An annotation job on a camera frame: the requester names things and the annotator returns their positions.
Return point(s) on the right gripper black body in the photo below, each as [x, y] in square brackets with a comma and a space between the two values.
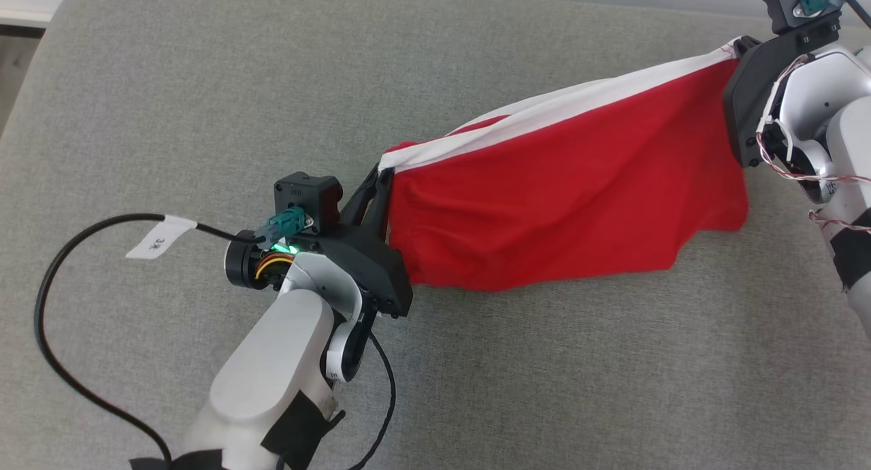
[748, 96]

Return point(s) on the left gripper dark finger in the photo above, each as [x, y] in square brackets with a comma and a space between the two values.
[359, 199]
[381, 211]

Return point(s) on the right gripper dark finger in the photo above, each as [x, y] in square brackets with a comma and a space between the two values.
[747, 45]

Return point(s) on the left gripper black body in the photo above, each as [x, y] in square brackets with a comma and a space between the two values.
[371, 273]

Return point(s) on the red shorts white trim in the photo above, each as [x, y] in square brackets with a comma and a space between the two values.
[565, 198]

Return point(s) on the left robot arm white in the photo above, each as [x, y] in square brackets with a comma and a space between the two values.
[272, 375]

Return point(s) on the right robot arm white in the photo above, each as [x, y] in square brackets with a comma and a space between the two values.
[847, 143]

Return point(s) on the grey fabric sofa seat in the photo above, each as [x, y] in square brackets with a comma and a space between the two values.
[204, 103]

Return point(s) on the white baseboard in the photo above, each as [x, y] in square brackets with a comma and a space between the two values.
[24, 18]

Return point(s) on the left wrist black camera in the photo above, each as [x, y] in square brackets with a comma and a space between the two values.
[306, 194]

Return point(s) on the wrist black camera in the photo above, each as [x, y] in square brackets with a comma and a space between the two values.
[306, 194]
[782, 4]

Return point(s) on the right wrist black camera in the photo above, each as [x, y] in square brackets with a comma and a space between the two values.
[782, 4]

